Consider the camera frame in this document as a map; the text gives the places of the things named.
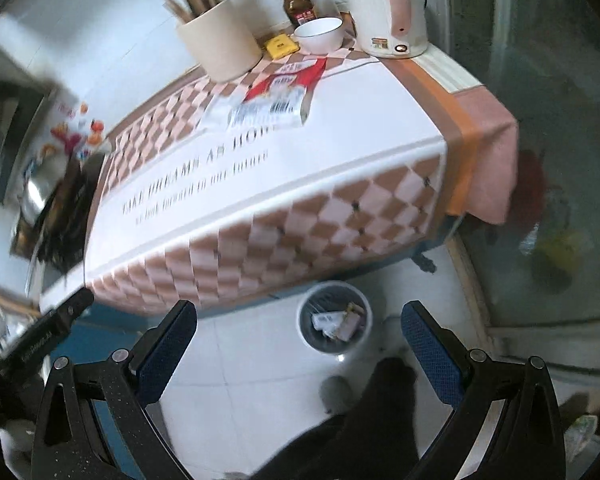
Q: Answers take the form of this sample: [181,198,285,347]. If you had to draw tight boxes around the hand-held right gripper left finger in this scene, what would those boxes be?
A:
[30,300,198,480]

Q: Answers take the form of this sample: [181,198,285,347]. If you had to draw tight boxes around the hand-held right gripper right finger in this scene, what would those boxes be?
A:
[401,300,566,480]

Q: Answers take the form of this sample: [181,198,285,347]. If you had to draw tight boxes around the long pink white box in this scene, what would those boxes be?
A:
[339,302,369,342]

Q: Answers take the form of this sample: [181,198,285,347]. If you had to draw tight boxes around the white round trash bin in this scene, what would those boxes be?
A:
[296,282,374,356]

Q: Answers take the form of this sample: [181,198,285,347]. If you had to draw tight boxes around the white tissue packet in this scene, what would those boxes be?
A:
[197,94,241,131]

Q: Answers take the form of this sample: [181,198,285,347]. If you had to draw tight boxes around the red white snack packet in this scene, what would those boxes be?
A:
[227,87,311,129]

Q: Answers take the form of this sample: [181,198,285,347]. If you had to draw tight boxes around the red wipes packet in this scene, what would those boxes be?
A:
[242,57,329,104]

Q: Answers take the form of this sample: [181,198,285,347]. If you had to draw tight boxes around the grey shoe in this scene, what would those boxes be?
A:
[319,376,354,414]

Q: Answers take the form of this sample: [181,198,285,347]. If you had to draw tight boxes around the person's dark trouser legs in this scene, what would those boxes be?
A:
[222,357,422,480]

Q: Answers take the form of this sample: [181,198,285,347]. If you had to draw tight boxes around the steel wok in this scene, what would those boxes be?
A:
[19,159,67,227]

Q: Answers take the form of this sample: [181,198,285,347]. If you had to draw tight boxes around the yellow object behind glass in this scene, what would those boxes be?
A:
[534,229,592,272]

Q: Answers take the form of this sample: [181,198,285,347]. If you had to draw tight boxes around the white plastic bag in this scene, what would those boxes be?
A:
[562,414,600,477]

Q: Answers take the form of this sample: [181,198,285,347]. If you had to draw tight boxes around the red object behind glass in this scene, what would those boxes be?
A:
[517,149,551,212]

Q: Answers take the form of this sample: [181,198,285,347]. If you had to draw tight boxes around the black range hood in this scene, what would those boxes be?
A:
[0,40,57,213]

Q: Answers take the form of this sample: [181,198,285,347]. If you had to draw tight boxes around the checkered printed tablecloth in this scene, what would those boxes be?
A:
[82,10,521,314]

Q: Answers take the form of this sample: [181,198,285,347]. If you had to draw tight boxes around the glass sliding door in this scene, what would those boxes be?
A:
[442,0,600,333]

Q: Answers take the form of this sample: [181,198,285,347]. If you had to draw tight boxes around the cream utensil holder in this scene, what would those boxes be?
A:
[174,0,264,84]

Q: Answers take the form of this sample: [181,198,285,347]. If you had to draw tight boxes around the small yellow box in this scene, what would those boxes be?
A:
[262,33,301,59]

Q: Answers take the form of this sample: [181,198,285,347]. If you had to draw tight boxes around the white bowl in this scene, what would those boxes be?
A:
[293,16,345,55]

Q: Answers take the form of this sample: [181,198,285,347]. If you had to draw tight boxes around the white pink electric kettle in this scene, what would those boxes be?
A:
[339,0,429,60]

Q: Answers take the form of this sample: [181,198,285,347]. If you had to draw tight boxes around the small glass jar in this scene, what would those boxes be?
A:
[307,0,341,21]

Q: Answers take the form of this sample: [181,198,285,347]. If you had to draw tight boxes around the colourful wall stickers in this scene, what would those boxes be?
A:
[39,99,109,161]

